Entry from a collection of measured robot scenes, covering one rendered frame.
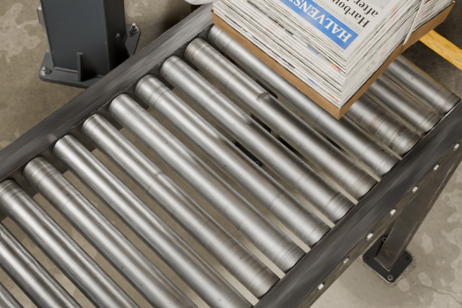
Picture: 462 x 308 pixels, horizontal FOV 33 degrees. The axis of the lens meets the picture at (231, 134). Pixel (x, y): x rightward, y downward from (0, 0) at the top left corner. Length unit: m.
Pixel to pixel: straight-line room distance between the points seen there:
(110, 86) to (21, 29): 1.19
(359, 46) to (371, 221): 0.36
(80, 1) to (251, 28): 0.97
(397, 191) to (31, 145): 0.64
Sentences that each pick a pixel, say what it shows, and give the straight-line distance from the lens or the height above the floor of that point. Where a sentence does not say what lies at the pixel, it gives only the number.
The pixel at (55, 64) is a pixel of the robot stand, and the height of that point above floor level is 0.04.
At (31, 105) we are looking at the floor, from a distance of 2.42.
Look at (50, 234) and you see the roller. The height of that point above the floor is 0.80.
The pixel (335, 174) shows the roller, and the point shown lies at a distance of 1.39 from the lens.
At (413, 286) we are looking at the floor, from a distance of 2.21.
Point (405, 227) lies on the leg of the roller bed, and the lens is 2.00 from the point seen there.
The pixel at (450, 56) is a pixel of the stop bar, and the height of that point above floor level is 0.82.
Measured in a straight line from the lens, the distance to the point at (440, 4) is 1.40.
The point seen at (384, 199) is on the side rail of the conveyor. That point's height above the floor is 0.80.
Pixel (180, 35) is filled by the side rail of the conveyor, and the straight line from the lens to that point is 1.52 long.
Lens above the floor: 1.97
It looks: 58 degrees down
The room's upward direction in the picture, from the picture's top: 7 degrees clockwise
